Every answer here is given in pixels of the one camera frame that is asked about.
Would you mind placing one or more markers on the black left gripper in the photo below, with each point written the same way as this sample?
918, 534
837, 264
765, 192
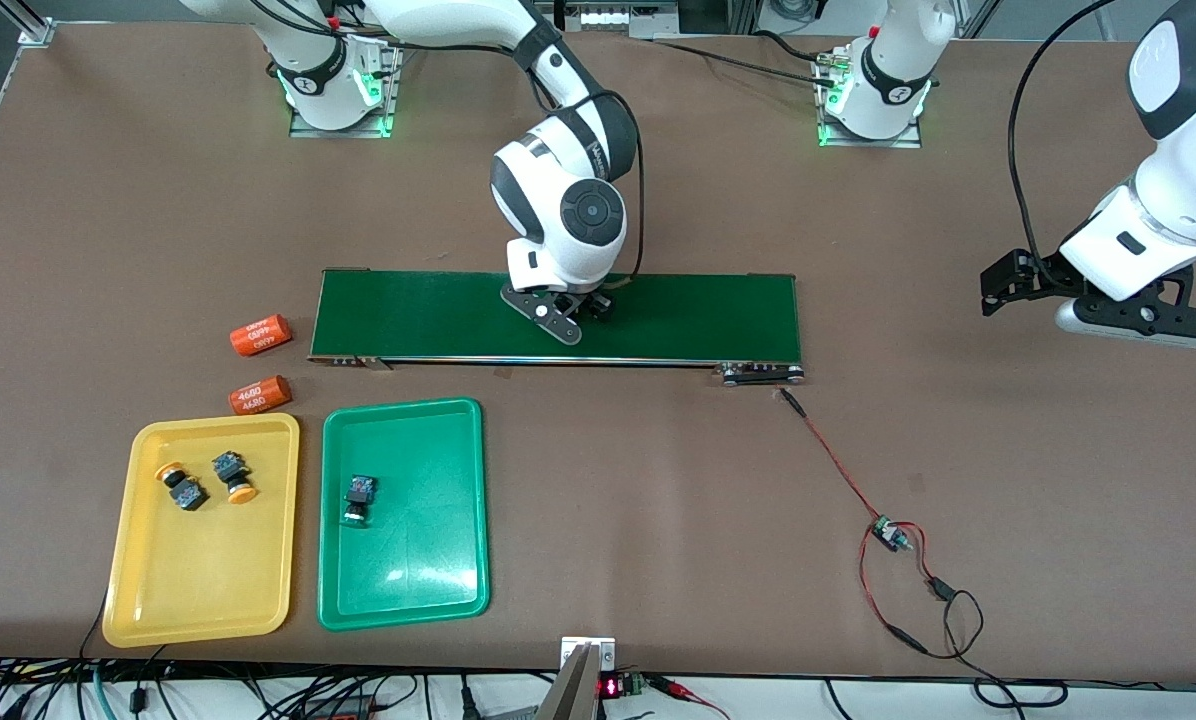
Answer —
1045, 271

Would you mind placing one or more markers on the green push button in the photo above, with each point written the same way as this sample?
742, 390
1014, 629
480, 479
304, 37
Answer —
360, 500

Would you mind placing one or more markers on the orange cylinder with white print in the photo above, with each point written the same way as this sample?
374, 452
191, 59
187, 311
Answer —
260, 395
260, 335

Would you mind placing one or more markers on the yellow push button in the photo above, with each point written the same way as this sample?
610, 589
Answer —
233, 475
183, 490

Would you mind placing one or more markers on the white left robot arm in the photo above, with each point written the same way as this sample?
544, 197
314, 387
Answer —
1183, 200

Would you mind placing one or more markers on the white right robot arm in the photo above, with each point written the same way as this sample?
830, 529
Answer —
428, 20

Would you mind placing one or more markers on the green conveyor belt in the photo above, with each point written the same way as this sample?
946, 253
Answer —
678, 320

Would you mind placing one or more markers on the small speed controller board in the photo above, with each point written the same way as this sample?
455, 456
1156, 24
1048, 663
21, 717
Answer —
888, 533

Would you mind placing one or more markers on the silver control box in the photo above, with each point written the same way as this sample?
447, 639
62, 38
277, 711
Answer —
608, 18

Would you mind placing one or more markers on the green plastic tray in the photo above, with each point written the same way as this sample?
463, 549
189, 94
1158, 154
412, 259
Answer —
418, 540

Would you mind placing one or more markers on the red digit display module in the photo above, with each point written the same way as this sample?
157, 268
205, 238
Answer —
610, 687

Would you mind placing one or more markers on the silver metal clamp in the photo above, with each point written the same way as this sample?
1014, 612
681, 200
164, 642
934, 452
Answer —
573, 690

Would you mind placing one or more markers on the red clip lead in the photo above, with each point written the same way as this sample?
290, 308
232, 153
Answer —
683, 690

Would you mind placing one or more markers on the yellow plastic tray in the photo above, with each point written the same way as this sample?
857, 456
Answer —
178, 580

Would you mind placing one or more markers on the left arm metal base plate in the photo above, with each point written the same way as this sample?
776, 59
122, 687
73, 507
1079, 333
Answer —
873, 142

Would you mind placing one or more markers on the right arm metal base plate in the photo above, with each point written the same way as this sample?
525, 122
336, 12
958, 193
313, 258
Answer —
338, 131

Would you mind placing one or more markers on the aluminium profile bracket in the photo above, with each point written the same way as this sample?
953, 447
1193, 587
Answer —
23, 25

